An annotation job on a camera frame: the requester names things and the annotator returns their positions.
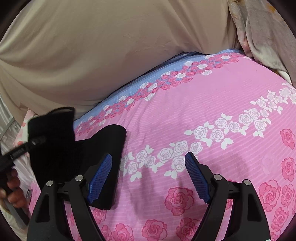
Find black pants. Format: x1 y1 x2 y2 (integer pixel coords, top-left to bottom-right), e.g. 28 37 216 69
28 108 126 210

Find person's left hand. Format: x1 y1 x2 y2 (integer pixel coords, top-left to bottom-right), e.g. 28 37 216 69
0 169 27 210

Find beige fabric backdrop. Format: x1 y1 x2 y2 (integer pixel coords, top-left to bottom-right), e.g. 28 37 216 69
1 1 240 122

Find cat face pillow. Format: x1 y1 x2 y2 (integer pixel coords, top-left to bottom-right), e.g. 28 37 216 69
13 109 37 147

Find grey floral blanket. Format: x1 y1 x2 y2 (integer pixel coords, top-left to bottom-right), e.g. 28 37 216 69
228 1 295 86

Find pink floral bed sheet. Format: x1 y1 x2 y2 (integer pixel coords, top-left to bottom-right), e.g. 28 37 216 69
74 50 295 240

